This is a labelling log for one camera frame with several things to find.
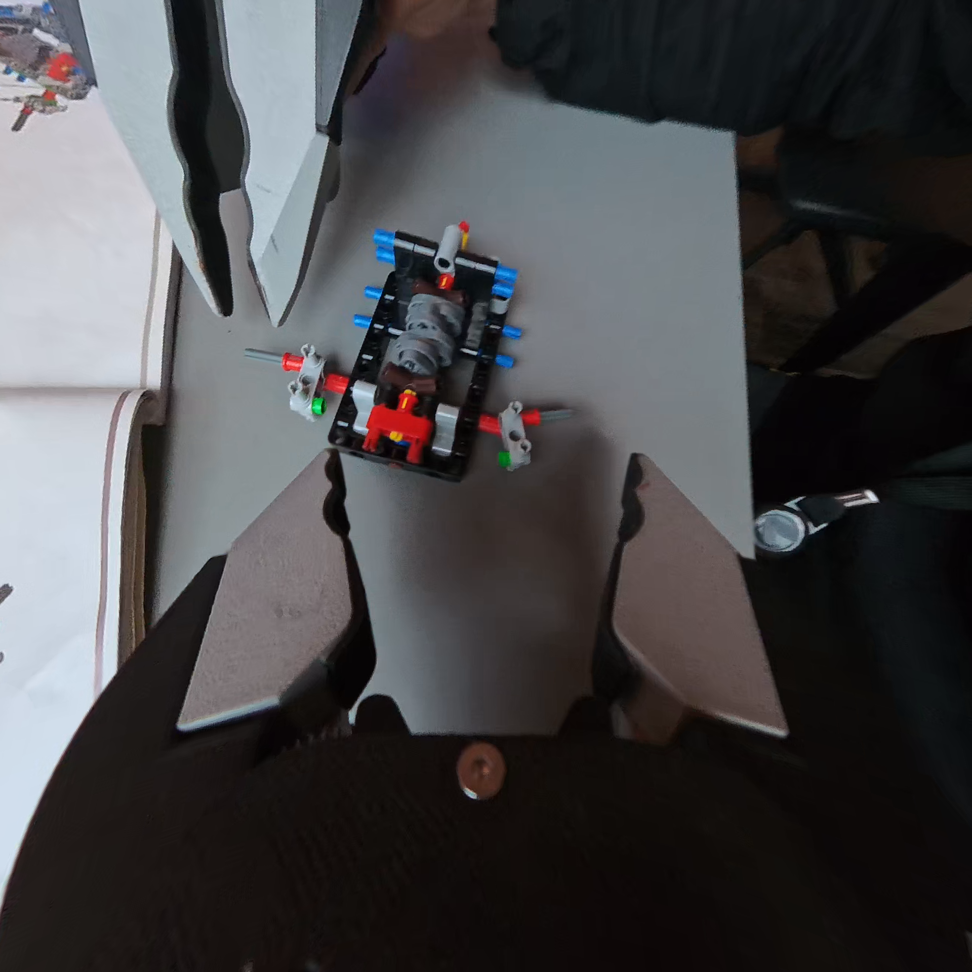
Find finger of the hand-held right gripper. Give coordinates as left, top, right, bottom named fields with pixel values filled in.
left=78, top=0, right=235, bottom=318
left=215, top=0, right=340, bottom=328

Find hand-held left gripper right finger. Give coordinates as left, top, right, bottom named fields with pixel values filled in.
left=594, top=452, right=791, bottom=744

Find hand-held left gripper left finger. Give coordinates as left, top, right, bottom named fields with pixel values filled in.
left=176, top=448, right=378, bottom=732

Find grey lego knuckle with axle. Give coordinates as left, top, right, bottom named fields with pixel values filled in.
left=494, top=401, right=574, bottom=472
left=245, top=343, right=331, bottom=421

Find black lego chassis assembly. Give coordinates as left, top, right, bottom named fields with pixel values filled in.
left=327, top=220, right=525, bottom=483

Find person's right forearm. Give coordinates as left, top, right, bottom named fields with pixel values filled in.
left=490, top=0, right=972, bottom=141

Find lego instruction booklet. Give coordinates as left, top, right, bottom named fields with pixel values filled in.
left=0, top=0, right=179, bottom=897

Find person's right hand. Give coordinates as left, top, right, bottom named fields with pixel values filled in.
left=380, top=0, right=496, bottom=48

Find black badge reel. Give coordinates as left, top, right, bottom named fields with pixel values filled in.
left=754, top=490, right=882, bottom=559

